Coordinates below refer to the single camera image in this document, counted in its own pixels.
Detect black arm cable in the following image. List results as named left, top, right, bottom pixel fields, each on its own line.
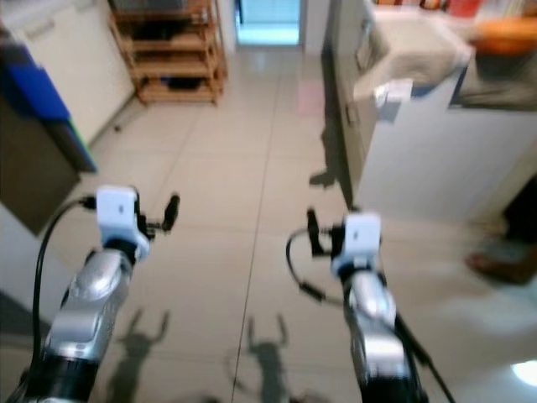
left=30, top=194, right=99, bottom=374
left=284, top=227, right=334, bottom=305

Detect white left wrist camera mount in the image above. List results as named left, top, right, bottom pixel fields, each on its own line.
left=95, top=186, right=149, bottom=262

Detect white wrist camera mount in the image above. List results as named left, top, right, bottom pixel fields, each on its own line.
left=95, top=186, right=149, bottom=262
left=331, top=212, right=383, bottom=280

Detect beige towel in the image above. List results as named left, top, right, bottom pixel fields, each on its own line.
left=352, top=15, right=477, bottom=103

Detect grey cabinet door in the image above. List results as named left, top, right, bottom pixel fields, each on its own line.
left=326, top=0, right=380, bottom=209

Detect white cupboard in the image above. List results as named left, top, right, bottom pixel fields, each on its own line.
left=21, top=0, right=137, bottom=145

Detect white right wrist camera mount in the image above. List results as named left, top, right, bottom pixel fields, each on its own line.
left=331, top=212, right=383, bottom=280

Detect blue fabric item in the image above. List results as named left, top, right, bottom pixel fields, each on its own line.
left=0, top=40, right=99, bottom=175

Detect orange object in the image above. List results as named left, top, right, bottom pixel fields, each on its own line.
left=472, top=17, right=537, bottom=56

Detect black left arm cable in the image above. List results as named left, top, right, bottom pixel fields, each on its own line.
left=30, top=194, right=99, bottom=374

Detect white appliance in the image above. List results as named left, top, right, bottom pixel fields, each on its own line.
left=354, top=67, right=537, bottom=226

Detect person's foot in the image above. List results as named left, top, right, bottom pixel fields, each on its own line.
left=465, top=246, right=537, bottom=286

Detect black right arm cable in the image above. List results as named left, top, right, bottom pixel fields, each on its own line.
left=284, top=227, right=334, bottom=305

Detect wooden shelf rack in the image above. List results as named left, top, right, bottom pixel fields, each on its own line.
left=107, top=0, right=229, bottom=107

